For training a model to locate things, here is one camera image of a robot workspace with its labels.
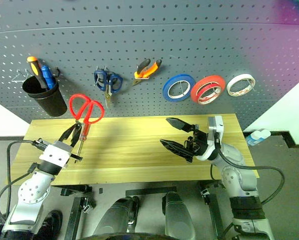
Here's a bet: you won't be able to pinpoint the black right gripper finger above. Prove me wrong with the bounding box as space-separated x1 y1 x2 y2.
160 139 194 163
165 117 199 133

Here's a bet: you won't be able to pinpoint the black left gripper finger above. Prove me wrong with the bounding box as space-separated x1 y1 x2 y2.
58 123 79 143
70 125 83 148

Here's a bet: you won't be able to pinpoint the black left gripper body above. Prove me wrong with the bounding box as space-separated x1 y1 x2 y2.
55 136 77 152

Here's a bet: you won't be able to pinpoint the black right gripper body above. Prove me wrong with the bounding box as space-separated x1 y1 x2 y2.
183 124 210 163

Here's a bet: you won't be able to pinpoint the red handled scissors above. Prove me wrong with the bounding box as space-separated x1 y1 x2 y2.
68 93 106 131

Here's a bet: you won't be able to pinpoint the small red tape roll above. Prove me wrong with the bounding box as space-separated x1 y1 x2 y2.
197 83 222 105

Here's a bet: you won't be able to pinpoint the orange black handled pliers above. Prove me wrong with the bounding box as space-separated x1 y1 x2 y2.
132 58 163 87

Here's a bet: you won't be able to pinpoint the grey pegboard panel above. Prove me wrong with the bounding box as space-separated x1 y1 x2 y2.
0 0 299 132

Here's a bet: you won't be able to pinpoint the black plastic cup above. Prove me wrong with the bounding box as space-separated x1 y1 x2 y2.
21 75 68 118

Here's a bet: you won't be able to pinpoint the blue tape roll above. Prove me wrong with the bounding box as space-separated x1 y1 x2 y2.
162 73 196 103

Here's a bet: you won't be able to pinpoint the wide red tape roll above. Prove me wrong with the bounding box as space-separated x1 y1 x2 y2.
190 74 226 105

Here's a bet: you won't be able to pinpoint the white blue plastic bottle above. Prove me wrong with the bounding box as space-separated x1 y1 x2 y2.
245 128 272 147

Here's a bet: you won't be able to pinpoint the dark grey rounded shape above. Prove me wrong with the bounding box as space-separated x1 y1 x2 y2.
161 191 197 238
93 196 140 237

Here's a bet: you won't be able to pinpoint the white tape roll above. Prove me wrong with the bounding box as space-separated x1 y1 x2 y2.
226 73 256 97

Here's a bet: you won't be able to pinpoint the black shoe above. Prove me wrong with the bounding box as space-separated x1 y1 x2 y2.
35 209 64 240

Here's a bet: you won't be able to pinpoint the red handled screwdriver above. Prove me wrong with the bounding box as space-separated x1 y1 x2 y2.
74 122 91 164

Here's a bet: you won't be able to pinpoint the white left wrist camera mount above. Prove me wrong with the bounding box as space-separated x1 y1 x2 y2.
38 140 74 169

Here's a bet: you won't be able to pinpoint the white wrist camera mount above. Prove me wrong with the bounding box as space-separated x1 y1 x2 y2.
38 140 74 169
194 115 225 162

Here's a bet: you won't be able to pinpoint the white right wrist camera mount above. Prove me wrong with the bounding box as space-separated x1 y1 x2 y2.
194 115 225 162

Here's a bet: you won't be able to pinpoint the blue handled tool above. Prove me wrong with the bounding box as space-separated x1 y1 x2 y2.
40 65 57 91

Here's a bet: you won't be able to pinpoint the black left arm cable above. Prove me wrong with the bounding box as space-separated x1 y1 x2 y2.
0 139 44 223

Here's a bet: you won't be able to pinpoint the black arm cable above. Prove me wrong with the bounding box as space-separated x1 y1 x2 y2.
0 139 44 223
209 132 286 206

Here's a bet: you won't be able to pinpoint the blue handled scissors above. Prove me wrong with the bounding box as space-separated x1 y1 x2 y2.
93 68 124 109

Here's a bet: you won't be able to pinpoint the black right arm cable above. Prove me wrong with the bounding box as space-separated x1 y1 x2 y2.
209 132 286 206

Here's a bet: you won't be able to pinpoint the orange black handled screwdriver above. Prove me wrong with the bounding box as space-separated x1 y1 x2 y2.
26 56 49 90

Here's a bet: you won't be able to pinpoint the white wire hook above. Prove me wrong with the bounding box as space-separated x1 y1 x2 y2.
11 69 28 83

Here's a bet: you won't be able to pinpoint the black metal table frame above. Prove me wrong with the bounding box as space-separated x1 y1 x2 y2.
60 181 225 240

